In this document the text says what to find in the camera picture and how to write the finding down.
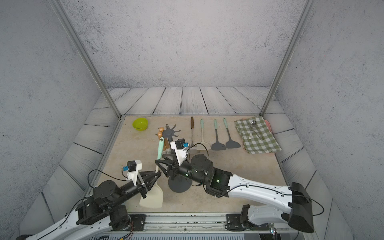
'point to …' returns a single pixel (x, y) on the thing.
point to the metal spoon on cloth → (252, 122)
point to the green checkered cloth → (257, 137)
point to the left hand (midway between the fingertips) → (160, 175)
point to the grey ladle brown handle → (192, 127)
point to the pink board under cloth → (268, 125)
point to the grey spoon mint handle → (217, 145)
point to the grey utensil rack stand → (180, 184)
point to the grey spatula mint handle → (230, 144)
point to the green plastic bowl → (140, 124)
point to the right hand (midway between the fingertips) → (159, 161)
